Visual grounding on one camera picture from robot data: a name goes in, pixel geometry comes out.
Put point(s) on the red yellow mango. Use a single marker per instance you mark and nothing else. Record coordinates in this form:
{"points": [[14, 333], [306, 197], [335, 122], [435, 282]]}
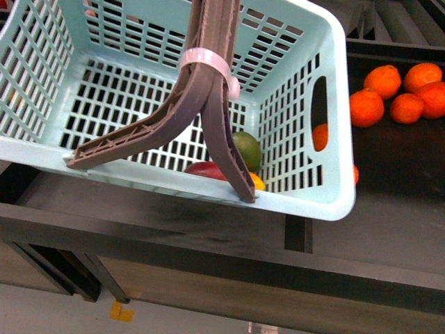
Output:
{"points": [[211, 170]]}

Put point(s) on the green avocado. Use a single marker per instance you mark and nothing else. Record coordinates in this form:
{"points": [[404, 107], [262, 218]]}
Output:
{"points": [[249, 148]]}

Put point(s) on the light blue plastic basket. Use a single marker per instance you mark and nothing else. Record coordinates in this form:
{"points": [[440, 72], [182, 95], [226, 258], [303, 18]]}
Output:
{"points": [[75, 70]]}

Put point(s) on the orange mandarin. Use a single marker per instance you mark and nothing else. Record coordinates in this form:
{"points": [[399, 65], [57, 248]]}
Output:
{"points": [[406, 109], [384, 80], [432, 95], [320, 137], [421, 74], [356, 174], [366, 108]]}

